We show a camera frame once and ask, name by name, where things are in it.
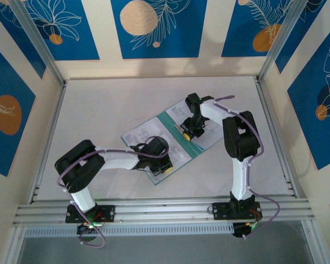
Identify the white printed paper sheet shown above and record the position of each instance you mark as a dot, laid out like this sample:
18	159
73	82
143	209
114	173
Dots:
213	132
145	132

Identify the green plastic folder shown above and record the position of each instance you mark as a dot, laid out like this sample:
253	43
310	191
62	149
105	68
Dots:
167	123

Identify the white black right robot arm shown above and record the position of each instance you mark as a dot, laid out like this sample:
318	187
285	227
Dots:
240	181

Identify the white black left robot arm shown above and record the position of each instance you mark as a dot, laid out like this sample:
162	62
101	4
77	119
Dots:
118	159

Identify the aluminium mounting rail beam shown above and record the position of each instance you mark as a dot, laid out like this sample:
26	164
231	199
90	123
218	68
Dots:
165	210

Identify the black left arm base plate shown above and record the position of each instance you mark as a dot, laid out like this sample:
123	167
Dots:
107	213

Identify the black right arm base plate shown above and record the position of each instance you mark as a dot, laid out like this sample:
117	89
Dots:
218	210

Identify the aluminium side rail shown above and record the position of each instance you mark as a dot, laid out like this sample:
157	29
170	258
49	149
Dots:
55	121
275	137

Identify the aluminium frame post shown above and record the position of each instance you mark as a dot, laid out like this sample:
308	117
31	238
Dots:
35	38
284	38

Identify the aluminium frame leg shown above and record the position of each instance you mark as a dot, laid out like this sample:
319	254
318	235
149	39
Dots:
313	244
15	247

